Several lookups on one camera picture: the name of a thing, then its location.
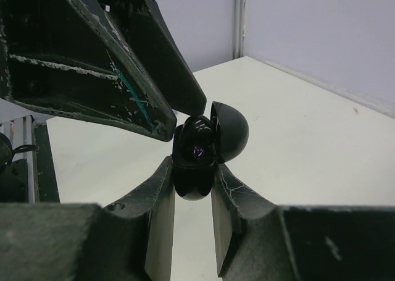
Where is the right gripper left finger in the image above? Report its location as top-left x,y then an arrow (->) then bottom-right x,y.
1,157 -> 175,280

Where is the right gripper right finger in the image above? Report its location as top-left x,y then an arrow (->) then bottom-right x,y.
211,165 -> 394,280

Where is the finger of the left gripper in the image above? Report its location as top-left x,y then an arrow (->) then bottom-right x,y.
1,0 -> 177,141
98,0 -> 207,115

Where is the black earbud charging case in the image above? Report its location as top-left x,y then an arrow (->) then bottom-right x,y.
172,102 -> 249,201

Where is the left aluminium frame post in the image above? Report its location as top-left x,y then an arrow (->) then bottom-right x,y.
232,0 -> 247,59

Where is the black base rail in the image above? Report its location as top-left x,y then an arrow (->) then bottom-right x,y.
1,115 -> 60,203

